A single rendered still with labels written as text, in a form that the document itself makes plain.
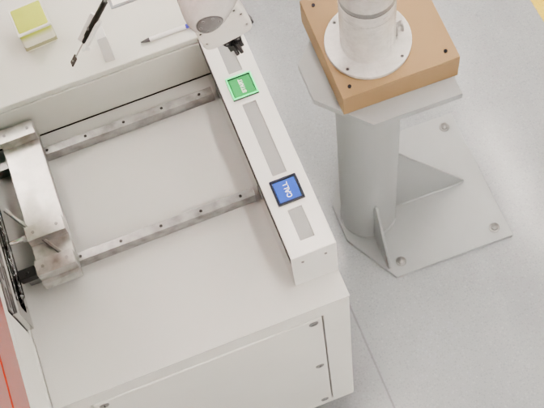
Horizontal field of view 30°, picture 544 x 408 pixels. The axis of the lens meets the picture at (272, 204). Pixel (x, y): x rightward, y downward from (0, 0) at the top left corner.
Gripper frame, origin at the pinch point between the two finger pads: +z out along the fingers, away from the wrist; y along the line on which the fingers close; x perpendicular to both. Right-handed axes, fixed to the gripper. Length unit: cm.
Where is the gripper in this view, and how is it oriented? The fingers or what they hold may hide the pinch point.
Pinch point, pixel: (235, 43)
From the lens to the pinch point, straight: 198.9
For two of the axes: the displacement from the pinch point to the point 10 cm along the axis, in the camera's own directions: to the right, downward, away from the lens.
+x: -3.5, -8.3, 4.3
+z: 2.8, 3.5, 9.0
